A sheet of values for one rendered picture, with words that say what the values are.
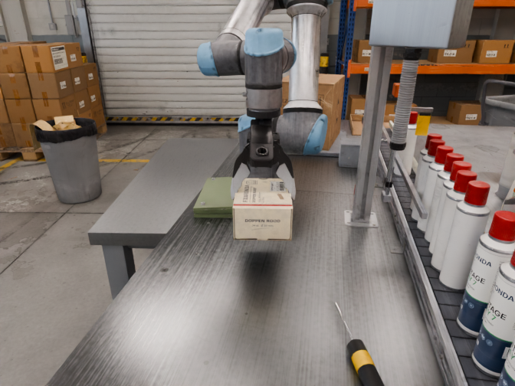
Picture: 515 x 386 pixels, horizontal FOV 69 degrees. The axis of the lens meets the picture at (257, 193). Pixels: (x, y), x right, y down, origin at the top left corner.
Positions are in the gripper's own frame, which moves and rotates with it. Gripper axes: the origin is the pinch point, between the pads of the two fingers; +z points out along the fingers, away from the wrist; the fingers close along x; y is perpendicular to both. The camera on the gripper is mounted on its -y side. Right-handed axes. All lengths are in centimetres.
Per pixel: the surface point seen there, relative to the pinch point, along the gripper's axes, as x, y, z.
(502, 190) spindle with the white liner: -67, 22, 6
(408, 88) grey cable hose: -29.6, 3.4, -24.0
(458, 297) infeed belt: -35.5, -21.1, 9.2
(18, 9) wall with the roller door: 323, 460, -60
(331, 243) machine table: -17.1, 4.7, 13.9
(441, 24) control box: -33.5, 1.8, -35.9
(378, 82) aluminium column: -27.2, 16.2, -23.6
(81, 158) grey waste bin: 143, 199, 56
